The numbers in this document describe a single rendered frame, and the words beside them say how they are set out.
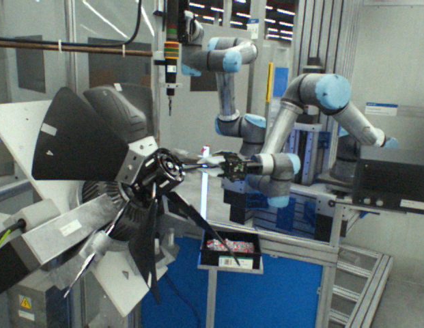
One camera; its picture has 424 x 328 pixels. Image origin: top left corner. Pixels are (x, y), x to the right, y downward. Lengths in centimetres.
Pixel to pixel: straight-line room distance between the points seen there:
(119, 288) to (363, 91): 219
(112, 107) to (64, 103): 29
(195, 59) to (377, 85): 172
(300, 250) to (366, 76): 161
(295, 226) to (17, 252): 134
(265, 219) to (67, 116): 128
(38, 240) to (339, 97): 101
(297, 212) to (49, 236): 125
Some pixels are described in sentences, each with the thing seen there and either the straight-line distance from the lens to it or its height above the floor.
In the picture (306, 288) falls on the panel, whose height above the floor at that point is 65.
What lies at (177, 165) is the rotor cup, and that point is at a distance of 105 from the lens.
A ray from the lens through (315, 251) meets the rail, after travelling 149.
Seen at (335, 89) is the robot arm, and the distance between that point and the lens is 132.
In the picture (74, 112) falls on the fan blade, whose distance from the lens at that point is 91.
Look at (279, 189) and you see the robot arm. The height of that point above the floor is 109.
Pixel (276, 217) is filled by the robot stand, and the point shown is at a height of 78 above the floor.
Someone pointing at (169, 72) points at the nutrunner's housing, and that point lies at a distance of 108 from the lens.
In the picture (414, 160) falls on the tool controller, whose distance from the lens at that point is 135.
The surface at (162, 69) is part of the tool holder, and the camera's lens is 108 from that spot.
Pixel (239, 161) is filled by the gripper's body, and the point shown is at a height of 121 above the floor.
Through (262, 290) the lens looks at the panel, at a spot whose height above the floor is 60.
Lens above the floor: 149
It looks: 14 degrees down
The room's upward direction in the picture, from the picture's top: 3 degrees clockwise
